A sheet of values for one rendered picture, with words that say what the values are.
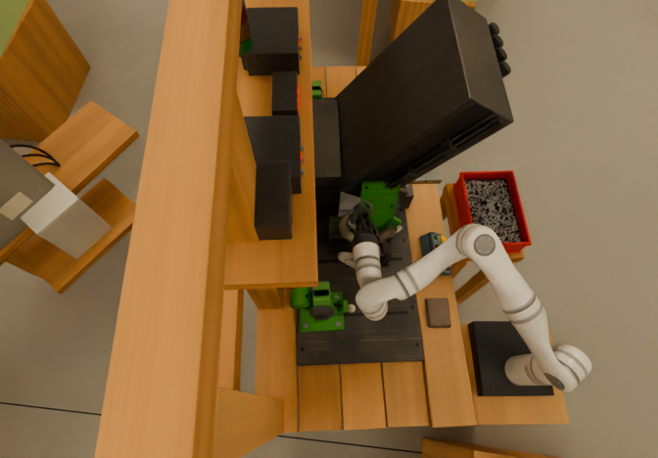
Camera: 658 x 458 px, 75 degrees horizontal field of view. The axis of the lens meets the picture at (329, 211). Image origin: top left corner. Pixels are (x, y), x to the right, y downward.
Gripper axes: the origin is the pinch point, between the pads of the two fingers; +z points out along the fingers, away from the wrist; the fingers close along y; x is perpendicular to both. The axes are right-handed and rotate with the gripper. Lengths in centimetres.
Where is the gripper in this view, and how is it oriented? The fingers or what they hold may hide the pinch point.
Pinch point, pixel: (361, 211)
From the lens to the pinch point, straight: 132.8
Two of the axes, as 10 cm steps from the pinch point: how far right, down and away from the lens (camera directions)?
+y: -7.0, -4.4, -5.7
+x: -7.2, 4.7, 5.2
